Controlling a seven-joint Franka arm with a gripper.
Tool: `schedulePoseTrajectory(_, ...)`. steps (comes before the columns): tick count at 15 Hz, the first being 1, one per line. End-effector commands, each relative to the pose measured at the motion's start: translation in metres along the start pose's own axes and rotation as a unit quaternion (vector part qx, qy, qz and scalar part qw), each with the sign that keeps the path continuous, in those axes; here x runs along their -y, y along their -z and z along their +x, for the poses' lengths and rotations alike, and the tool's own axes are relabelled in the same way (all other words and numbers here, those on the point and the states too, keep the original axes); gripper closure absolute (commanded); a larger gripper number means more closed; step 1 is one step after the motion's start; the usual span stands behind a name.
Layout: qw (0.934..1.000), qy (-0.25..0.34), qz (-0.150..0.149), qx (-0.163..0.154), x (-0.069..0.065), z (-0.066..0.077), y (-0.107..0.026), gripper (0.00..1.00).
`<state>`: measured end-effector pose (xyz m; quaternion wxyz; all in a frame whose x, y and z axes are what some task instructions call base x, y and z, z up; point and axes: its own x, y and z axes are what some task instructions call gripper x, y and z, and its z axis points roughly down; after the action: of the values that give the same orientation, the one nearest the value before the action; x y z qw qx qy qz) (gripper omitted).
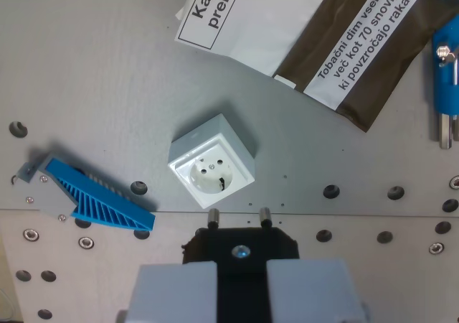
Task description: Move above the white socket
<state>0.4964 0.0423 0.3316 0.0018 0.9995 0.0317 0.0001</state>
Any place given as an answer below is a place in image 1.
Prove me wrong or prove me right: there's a white wall socket box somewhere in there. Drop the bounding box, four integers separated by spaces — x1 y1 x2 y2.
167 113 257 210

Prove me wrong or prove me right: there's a blue hex key holder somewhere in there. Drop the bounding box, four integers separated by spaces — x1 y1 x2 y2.
431 12 459 118

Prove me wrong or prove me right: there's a black plug with metal pins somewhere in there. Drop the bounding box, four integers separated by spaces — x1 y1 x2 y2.
181 207 301 323

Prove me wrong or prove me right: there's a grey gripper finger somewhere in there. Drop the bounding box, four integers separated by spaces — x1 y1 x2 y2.
266 258 371 323
123 260 219 323

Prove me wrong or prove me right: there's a brown white tobacco pouch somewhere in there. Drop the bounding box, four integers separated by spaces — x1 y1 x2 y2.
174 0 459 134

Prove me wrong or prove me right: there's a blue ribbed wedge part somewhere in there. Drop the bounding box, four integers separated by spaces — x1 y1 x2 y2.
44 157 156 231

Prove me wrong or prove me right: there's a grey bracket with screws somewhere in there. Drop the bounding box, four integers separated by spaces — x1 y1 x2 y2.
11 153 79 223

